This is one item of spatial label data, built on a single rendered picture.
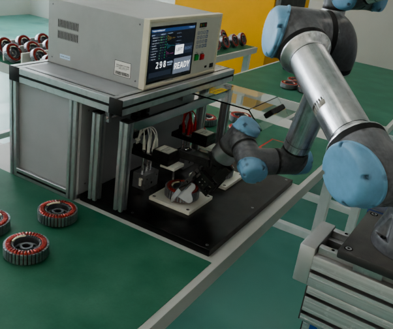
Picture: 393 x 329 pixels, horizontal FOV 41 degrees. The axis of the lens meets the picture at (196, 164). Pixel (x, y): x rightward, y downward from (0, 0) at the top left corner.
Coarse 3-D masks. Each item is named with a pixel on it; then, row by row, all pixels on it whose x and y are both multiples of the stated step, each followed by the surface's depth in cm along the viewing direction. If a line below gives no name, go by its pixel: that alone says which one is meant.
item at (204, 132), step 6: (174, 132) 188; (180, 132) 189; (186, 132) 189; (198, 132) 184; (204, 132) 185; (210, 132) 186; (180, 138) 187; (186, 138) 186; (192, 138) 184; (198, 138) 183; (204, 138) 182; (210, 138) 184; (186, 144) 190; (198, 144) 184; (204, 144) 182; (210, 144) 185; (210, 150) 182
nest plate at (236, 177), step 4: (236, 172) 191; (232, 176) 187; (236, 176) 188; (240, 176) 188; (228, 180) 184; (232, 180) 184; (236, 180) 185; (224, 184) 180; (228, 184) 181; (232, 184) 183; (220, 188) 179; (224, 188) 178
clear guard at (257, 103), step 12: (228, 84) 194; (204, 96) 175; (216, 96) 177; (228, 96) 179; (240, 96) 181; (252, 96) 183; (264, 96) 185; (252, 108) 169; (264, 108) 176; (264, 120) 172; (276, 120) 178
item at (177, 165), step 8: (136, 152) 168; (144, 152) 167; (160, 152) 163; (168, 152) 163; (176, 152) 165; (144, 160) 168; (152, 160) 165; (160, 160) 164; (168, 160) 162; (176, 160) 167; (168, 168) 163; (176, 168) 164
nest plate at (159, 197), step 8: (160, 192) 168; (200, 192) 172; (152, 200) 165; (160, 200) 163; (168, 200) 164; (200, 200) 166; (208, 200) 169; (176, 208) 160; (184, 208) 160; (192, 208) 161
